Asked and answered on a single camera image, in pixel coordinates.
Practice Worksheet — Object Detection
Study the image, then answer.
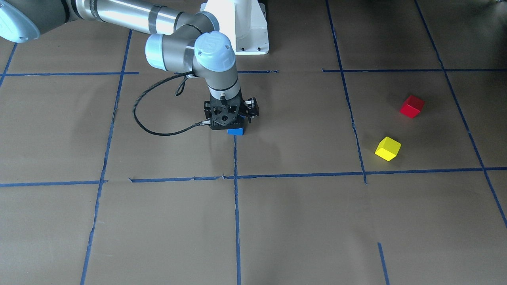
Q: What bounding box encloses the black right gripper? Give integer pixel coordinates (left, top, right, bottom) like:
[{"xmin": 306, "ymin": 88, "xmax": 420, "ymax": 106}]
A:
[{"xmin": 204, "ymin": 97, "xmax": 259, "ymax": 130}]

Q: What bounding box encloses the blue wooden cube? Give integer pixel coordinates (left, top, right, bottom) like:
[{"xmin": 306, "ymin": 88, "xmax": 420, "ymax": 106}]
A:
[{"xmin": 227, "ymin": 127, "xmax": 245, "ymax": 136}]

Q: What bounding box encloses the yellow wooden cube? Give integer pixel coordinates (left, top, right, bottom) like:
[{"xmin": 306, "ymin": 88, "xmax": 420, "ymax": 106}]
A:
[{"xmin": 375, "ymin": 137, "xmax": 402, "ymax": 161}]

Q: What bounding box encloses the red wooden cube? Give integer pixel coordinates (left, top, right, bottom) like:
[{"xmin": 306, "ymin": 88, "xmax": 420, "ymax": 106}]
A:
[{"xmin": 399, "ymin": 95, "xmax": 425, "ymax": 118}]

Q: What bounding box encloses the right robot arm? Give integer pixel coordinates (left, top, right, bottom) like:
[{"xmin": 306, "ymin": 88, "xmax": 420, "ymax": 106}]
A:
[{"xmin": 1, "ymin": 0, "xmax": 269, "ymax": 130}]

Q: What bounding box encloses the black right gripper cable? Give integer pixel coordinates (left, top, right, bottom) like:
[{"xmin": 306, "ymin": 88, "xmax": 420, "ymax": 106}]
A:
[{"xmin": 133, "ymin": 71, "xmax": 210, "ymax": 137}]

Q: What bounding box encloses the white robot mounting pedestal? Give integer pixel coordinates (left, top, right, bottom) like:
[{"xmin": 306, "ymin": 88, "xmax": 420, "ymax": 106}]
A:
[{"xmin": 200, "ymin": 0, "xmax": 270, "ymax": 56}]

